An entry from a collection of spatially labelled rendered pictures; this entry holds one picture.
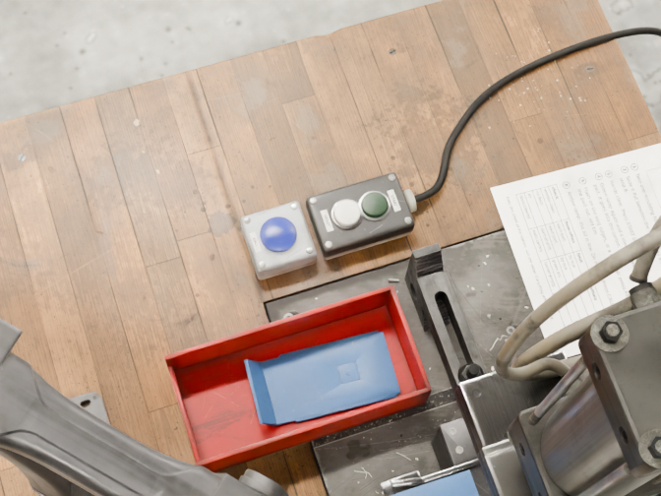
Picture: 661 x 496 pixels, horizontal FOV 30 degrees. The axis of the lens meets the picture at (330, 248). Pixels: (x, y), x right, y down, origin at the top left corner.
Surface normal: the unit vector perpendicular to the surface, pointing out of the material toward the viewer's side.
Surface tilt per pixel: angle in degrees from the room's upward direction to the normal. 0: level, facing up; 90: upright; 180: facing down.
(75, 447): 19
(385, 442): 0
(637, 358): 0
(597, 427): 90
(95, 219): 0
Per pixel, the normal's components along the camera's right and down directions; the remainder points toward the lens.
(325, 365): 0.04, -0.34
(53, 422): 0.33, -0.18
